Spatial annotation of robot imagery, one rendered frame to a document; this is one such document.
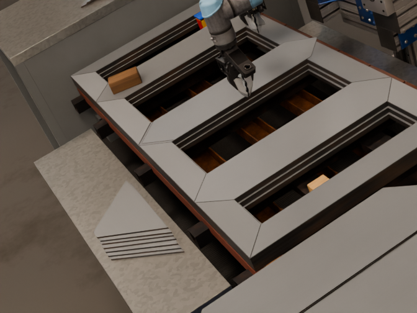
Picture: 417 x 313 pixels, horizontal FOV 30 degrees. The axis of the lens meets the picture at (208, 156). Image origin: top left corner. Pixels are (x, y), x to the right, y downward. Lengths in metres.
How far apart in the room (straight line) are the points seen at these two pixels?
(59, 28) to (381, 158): 1.63
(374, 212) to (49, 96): 1.75
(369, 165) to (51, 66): 1.62
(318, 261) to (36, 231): 2.39
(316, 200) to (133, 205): 0.68
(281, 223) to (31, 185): 2.63
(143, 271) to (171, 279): 0.11
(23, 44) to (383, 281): 1.99
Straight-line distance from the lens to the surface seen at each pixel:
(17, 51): 3.32
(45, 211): 4.25
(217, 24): 2.41
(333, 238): 2.02
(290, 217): 2.11
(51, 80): 3.36
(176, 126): 2.66
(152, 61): 3.14
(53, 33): 3.32
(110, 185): 2.76
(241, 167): 2.34
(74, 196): 2.80
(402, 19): 2.82
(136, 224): 2.45
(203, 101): 2.73
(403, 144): 2.23
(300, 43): 2.85
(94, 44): 3.37
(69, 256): 3.86
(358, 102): 2.45
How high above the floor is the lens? 2.21
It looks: 33 degrees down
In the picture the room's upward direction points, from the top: 24 degrees counter-clockwise
